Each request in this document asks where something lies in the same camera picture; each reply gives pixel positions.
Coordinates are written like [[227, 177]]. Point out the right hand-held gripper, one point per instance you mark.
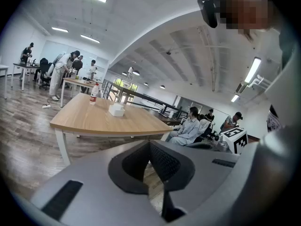
[[235, 140]]

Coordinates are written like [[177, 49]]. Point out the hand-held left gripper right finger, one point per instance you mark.
[[202, 163]]

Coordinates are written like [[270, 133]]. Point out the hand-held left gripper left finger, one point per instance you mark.
[[94, 173]]

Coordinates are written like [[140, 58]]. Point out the white square tray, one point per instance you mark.
[[116, 112]]

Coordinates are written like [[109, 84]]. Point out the black office chair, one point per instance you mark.
[[44, 66], [200, 145]]

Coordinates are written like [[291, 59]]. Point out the person's black top lace print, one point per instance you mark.
[[274, 119]]

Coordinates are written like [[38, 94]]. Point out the light wooden table white legs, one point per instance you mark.
[[94, 119]]

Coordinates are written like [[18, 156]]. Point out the dark wooden table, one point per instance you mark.
[[162, 118]]

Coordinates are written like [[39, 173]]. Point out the clear water bottle red label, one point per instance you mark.
[[94, 95]]

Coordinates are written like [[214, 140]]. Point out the white power strip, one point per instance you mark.
[[46, 106]]

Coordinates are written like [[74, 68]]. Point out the black metal railing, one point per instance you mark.
[[131, 92]]

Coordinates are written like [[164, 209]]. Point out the small wooden table white legs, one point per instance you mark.
[[75, 81]]

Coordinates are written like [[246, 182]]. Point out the dark top table white legs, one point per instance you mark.
[[23, 65]]

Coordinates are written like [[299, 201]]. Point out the person's head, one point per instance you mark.
[[247, 8]]

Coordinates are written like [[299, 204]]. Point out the black head camera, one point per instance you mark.
[[209, 13]]

